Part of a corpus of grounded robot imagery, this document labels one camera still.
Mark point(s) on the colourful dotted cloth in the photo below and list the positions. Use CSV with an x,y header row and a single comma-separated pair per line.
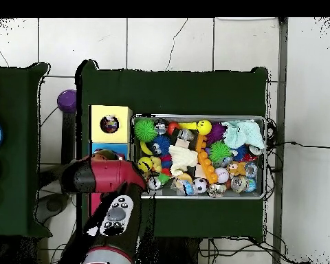
x,y
109,124

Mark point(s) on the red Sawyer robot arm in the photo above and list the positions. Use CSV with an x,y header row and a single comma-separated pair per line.
x,y
110,176

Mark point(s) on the grey metal rail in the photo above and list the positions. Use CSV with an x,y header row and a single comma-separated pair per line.
x,y
282,55

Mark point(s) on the dark green table cloth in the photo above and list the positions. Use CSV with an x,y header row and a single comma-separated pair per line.
x,y
167,93
13,96

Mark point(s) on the blue spiky rubber ball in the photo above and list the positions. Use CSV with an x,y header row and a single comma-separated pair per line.
x,y
161,145

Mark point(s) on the green spiky rubber ball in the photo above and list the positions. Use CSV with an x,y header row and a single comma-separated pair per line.
x,y
145,130
220,151

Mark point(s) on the orange plastic block toy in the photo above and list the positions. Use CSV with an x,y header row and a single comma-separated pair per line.
x,y
207,166

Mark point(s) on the plain yellow ball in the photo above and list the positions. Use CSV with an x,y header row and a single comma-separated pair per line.
x,y
143,166

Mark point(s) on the black and white soccer ball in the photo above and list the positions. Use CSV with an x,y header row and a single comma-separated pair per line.
x,y
200,185

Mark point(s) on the purple round lid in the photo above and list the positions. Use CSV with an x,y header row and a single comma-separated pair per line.
x,y
67,100

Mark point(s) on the white baseball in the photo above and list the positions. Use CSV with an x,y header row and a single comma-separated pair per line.
x,y
222,175

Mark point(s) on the yellow smiley face ball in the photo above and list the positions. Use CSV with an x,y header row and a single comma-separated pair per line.
x,y
204,127

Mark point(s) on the wooden box with three holes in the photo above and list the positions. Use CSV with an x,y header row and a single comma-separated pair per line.
x,y
123,118

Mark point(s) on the mint green knitted cloth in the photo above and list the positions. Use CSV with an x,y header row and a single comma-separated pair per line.
x,y
243,134

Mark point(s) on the cream fluffy cloth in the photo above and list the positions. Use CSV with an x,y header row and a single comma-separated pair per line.
x,y
183,159

